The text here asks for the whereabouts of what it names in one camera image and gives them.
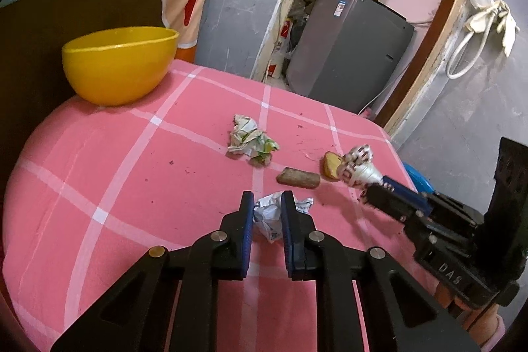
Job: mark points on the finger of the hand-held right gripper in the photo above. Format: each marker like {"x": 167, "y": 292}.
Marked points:
{"x": 406, "y": 193}
{"x": 387, "y": 201}

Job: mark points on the brown food scrap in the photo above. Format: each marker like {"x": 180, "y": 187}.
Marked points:
{"x": 298, "y": 177}

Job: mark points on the yellow bread piece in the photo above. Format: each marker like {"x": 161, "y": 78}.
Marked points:
{"x": 331, "y": 165}

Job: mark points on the grey washing machine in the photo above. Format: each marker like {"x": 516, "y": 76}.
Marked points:
{"x": 346, "y": 47}

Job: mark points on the white red plastic bag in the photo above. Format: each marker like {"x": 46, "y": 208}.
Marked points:
{"x": 280, "y": 47}

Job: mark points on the yellow bowl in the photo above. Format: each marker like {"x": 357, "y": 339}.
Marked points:
{"x": 117, "y": 63}

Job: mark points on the green white crumpled wrapper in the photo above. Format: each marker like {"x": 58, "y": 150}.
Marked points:
{"x": 247, "y": 137}

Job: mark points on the white rubber gloves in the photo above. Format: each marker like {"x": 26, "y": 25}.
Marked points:
{"x": 501, "y": 20}

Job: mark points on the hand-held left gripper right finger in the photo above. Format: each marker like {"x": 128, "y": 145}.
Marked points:
{"x": 288, "y": 236}

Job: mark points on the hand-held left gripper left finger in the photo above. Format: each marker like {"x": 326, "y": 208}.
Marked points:
{"x": 247, "y": 236}

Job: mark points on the person's right forearm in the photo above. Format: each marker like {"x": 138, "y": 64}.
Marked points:
{"x": 478, "y": 331}

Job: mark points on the blue plastic bucket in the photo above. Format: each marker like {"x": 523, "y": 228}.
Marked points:
{"x": 420, "y": 178}

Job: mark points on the pink checked cloth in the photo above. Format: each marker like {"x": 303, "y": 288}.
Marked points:
{"x": 144, "y": 179}

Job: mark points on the red white patterned wrapper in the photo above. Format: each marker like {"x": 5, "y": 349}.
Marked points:
{"x": 359, "y": 166}

